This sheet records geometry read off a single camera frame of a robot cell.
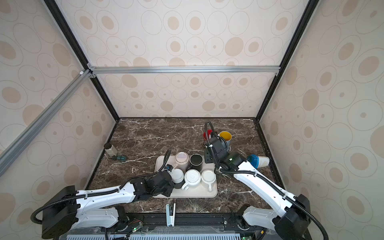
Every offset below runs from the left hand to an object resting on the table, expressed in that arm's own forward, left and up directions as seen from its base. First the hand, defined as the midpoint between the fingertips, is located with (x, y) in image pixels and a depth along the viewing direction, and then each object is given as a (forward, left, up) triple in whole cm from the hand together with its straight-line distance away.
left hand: (177, 185), depth 81 cm
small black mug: (+13, -10, +4) cm, 17 cm away
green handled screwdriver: (+18, +37, -3) cm, 41 cm away
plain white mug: (+3, -17, +2) cm, 17 cm away
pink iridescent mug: (+12, -2, +6) cm, 13 cm away
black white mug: (+2, 0, +5) cm, 6 cm away
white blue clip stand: (-16, +3, -2) cm, 16 cm away
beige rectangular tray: (-1, -13, -6) cm, 14 cm away
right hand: (+14, -18, +13) cm, 26 cm away
